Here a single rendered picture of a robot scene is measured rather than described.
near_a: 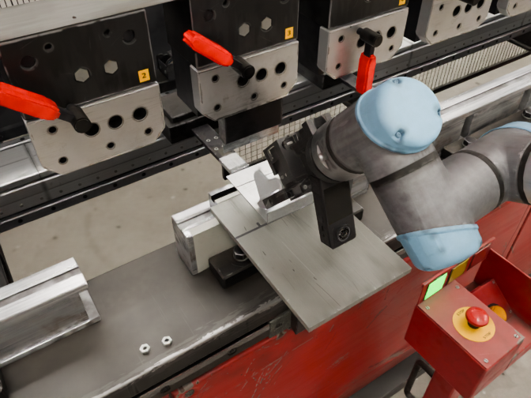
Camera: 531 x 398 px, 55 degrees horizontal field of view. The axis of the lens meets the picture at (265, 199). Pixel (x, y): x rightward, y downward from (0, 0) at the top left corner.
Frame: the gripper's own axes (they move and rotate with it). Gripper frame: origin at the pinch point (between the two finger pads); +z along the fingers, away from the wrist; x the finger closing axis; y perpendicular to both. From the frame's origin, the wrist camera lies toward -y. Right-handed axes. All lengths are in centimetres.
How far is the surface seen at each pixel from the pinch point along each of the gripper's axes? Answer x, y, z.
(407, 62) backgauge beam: -60, 19, 25
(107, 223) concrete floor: 8, 24, 152
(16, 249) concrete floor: 45, 29, 156
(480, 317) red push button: -24.2, -32.7, -1.5
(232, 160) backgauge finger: 1.3, 9.8, 8.7
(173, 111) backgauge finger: 4.9, 23.3, 16.1
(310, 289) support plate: 6.2, -12.8, -9.7
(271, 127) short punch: -2.3, 10.8, -2.9
